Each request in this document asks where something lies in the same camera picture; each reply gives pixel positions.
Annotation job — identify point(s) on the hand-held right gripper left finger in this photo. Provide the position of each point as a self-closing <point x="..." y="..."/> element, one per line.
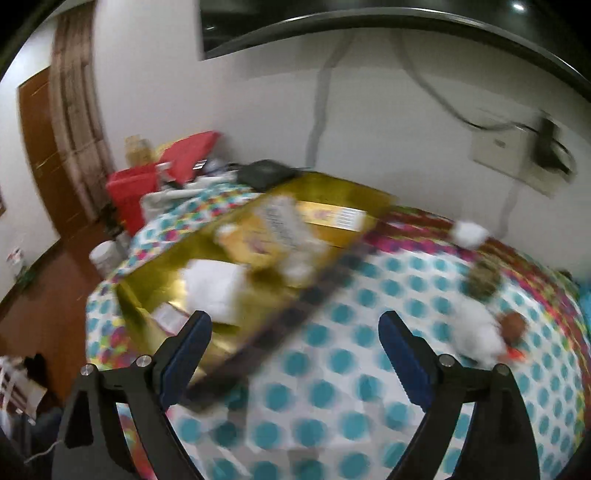
<point x="184" y="360"/>

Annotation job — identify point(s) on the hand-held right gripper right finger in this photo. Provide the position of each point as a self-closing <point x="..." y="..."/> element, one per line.
<point x="408" y="360"/>

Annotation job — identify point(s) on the clear plastic wrap bundle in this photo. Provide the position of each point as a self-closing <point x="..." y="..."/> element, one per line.
<point x="279" y="217"/>
<point x="302" y="263"/>

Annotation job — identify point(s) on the gold tin box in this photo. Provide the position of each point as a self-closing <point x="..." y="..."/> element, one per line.
<point x="323" y="184"/>

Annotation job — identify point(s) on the white stuffed toy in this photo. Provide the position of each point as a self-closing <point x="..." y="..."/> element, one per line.
<point x="475" y="327"/>

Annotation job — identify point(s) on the polka dot tablecloth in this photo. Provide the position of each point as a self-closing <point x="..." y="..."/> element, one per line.
<point x="323" y="406"/>

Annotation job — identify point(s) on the brown toy figure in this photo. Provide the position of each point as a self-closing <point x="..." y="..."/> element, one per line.
<point x="512" y="325"/>

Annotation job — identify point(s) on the patterned rolled cloth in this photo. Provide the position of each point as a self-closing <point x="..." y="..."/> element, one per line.
<point x="485" y="277"/>

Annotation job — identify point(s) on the white jar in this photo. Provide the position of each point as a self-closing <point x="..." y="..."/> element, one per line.
<point x="105" y="258"/>

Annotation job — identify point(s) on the white cloth bundle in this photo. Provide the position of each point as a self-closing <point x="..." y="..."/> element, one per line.
<point x="157" y="198"/>

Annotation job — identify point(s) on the white rack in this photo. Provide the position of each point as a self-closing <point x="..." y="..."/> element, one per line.
<point x="14" y="383"/>

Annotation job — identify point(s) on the red container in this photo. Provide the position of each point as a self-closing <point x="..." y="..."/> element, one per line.
<point x="131" y="194"/>

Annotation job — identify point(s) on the blue cloth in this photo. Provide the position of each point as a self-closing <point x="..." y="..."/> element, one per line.
<point x="585" y="290"/>

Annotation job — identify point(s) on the red bag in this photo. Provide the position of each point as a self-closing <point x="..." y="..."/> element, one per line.
<point x="189" y="152"/>

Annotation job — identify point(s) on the brown wooden door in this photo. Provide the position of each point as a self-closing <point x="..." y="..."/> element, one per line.
<point x="37" y="152"/>

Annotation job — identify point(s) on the black charger plug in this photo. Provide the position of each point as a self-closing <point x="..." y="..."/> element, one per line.
<point x="549" y="143"/>

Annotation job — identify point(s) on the brown curtain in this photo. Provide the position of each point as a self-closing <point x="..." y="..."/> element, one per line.
<point x="76" y="115"/>

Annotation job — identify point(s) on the white wall outlet plate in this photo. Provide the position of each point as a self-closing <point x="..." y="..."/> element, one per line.
<point x="503" y="147"/>

